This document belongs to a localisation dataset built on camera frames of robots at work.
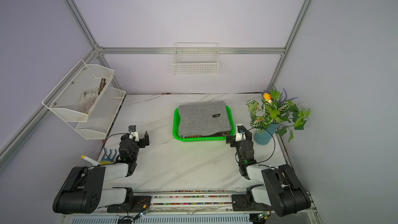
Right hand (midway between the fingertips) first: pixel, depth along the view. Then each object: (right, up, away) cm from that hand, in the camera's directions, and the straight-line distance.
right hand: (237, 130), depth 89 cm
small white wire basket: (-25, +45, +9) cm, 52 cm away
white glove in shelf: (-79, +18, -11) cm, 82 cm away
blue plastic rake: (-78, -17, -1) cm, 80 cm away
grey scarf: (-20, +7, +1) cm, 21 cm away
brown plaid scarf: (-11, -2, -2) cm, 11 cm away
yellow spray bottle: (-71, -13, -18) cm, 74 cm away
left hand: (-59, -2, +2) cm, 59 cm away
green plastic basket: (-37, +1, +3) cm, 37 cm away
